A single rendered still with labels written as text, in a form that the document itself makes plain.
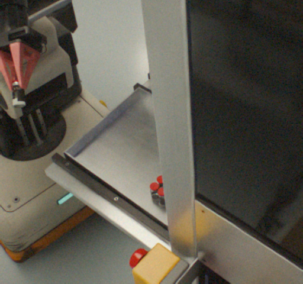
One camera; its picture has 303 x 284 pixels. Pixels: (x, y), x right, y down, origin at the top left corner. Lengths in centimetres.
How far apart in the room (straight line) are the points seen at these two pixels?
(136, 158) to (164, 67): 66
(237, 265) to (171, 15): 46
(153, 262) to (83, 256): 123
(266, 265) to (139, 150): 56
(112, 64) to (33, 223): 108
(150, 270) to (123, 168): 37
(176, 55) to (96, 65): 223
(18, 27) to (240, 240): 55
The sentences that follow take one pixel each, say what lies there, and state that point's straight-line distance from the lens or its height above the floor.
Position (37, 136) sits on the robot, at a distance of 220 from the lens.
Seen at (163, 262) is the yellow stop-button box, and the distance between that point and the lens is 101.
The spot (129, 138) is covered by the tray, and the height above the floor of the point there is 88.
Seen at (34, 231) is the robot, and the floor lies 19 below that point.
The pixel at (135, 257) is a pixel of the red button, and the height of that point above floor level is 101.
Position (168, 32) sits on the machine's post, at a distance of 65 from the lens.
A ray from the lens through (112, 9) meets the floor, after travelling 320.
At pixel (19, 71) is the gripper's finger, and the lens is 106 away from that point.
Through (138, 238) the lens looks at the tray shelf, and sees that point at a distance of 122.
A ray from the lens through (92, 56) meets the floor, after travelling 293.
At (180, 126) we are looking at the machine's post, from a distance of 75.
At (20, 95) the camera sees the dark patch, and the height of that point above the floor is 121.
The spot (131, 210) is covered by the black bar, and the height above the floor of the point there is 90.
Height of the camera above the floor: 193
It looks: 50 degrees down
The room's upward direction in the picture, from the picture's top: 7 degrees counter-clockwise
